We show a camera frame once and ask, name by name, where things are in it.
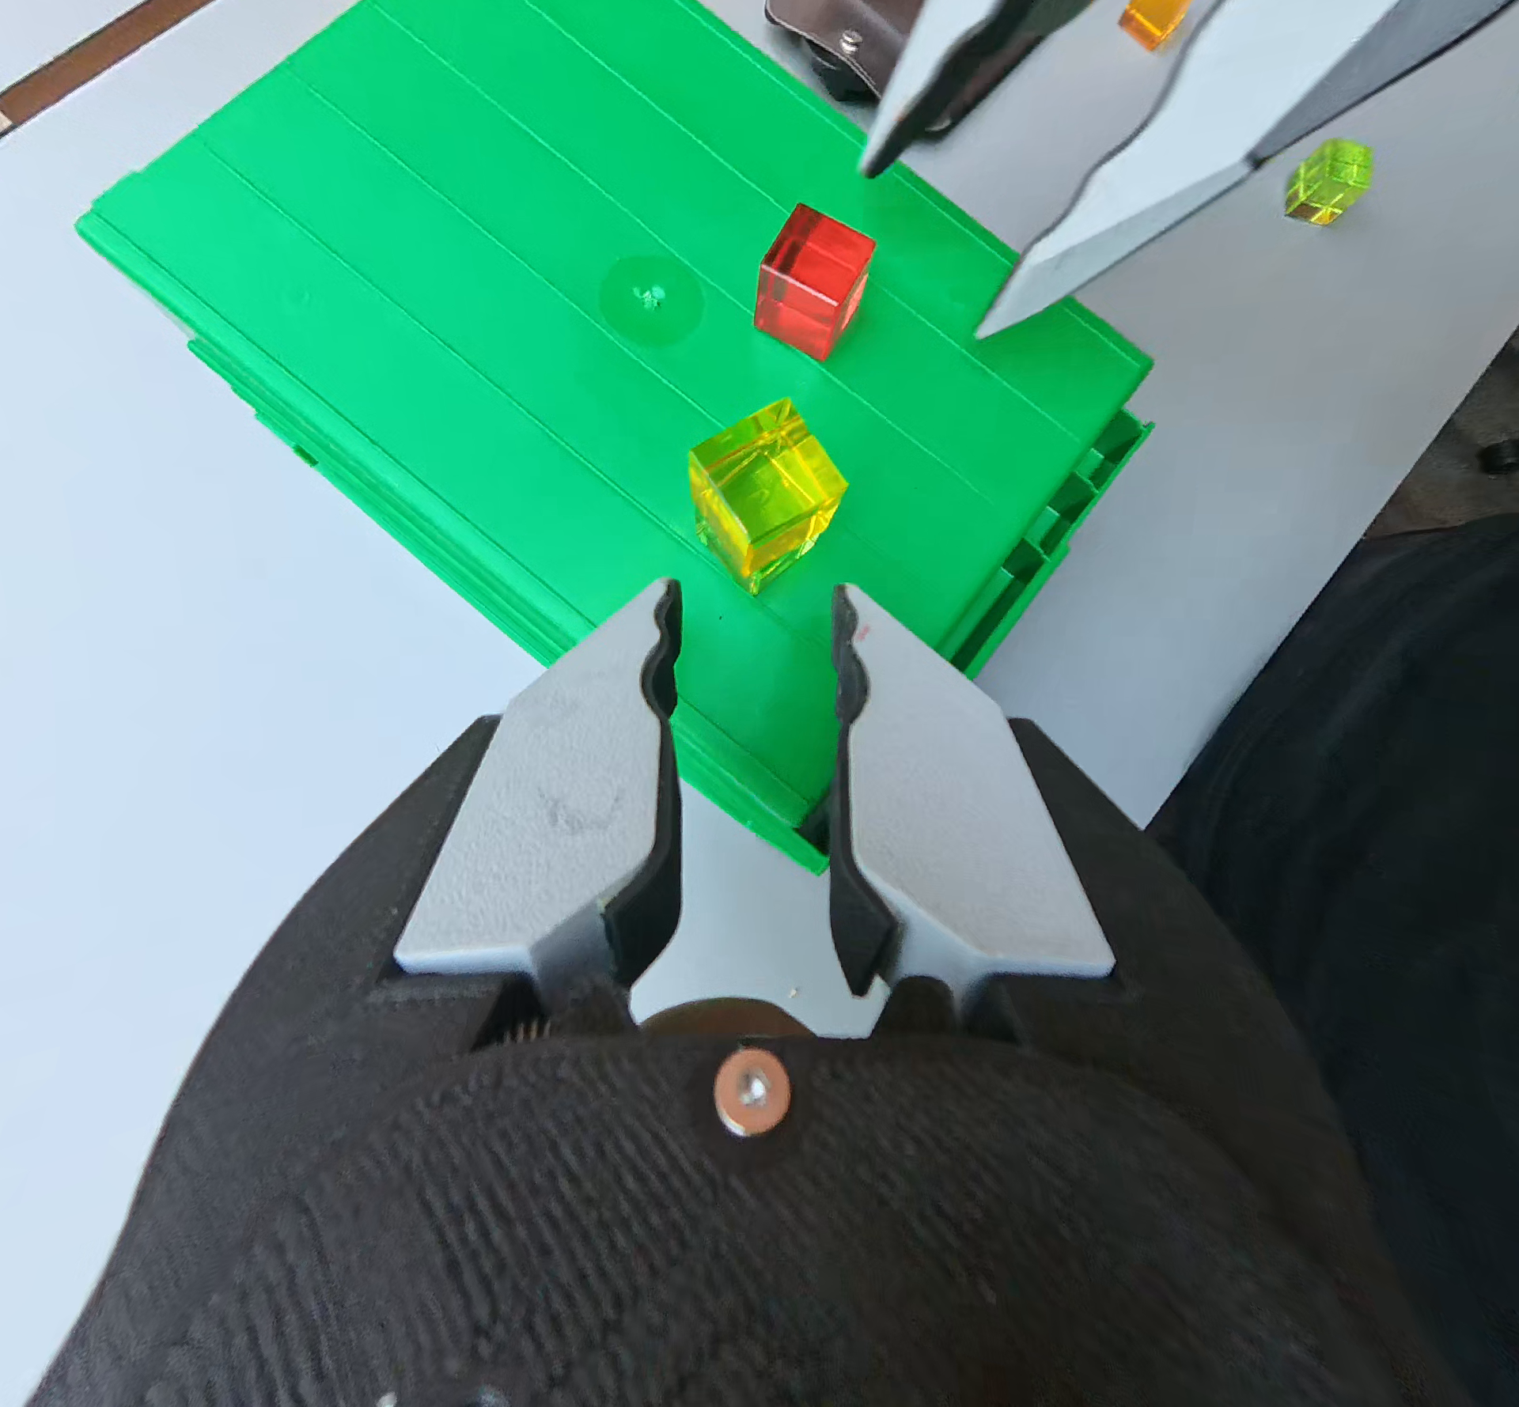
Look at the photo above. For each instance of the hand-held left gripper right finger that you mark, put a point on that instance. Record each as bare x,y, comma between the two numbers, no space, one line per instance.
967,838

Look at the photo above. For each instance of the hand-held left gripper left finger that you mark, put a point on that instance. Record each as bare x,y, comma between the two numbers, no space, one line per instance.
557,802

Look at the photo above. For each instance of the red transparent cube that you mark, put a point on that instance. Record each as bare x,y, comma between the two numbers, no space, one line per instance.
813,286

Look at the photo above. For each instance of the yellow transparent cube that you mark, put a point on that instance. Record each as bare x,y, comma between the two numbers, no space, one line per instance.
766,493

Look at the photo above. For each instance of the green plastic box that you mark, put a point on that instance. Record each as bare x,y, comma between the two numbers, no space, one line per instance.
475,244

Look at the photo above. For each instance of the white desk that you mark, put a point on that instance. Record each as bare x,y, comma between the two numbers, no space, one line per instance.
177,625

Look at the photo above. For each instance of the orange transparent cube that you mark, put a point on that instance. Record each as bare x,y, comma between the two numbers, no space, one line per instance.
1163,2

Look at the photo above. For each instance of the lime green transparent cube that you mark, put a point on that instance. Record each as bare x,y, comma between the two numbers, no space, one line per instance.
1329,182

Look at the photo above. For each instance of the person's dark clothing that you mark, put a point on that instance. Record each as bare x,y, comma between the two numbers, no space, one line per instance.
1400,862

